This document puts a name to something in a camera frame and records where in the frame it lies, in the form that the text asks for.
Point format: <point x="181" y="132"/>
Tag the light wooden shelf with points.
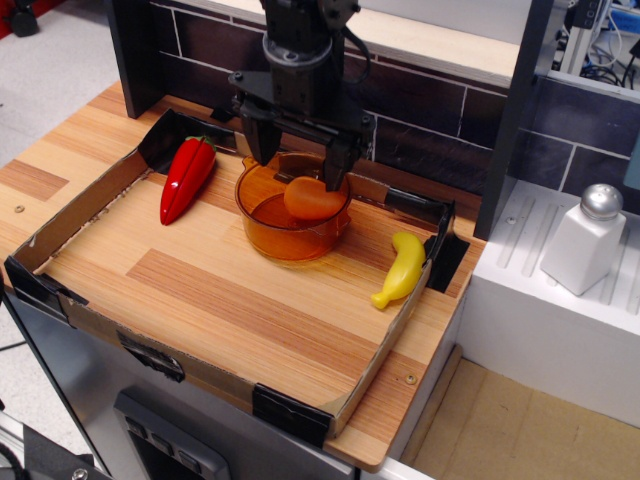
<point x="436" y="48"/>

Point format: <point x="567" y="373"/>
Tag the cardboard fence with black tape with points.
<point x="296" y="343"/>

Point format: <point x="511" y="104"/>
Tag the grey toy oven front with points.
<point x="164" y="450"/>

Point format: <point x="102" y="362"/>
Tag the yellow plastic toy banana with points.
<point x="405" y="272"/>

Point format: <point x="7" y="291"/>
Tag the dark grey left post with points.
<point x="133" y="32"/>

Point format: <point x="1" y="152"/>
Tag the white salt shaker metal cap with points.
<point x="583" y="246"/>

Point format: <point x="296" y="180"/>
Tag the dark grey vertical post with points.
<point x="498" y="182"/>

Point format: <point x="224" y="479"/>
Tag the red plastic toy chili pepper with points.
<point x="191" y="165"/>

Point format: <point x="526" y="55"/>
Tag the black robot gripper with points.
<point x="304" y="94"/>

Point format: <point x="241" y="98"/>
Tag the white toy sink drainboard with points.
<point x="519" y="322"/>

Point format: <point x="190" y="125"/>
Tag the transparent orange plastic pot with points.
<point x="268" y="226"/>

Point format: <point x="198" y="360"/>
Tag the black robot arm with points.
<point x="311" y="25"/>

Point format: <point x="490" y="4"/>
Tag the orange plastic toy carrot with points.
<point x="306" y="198"/>

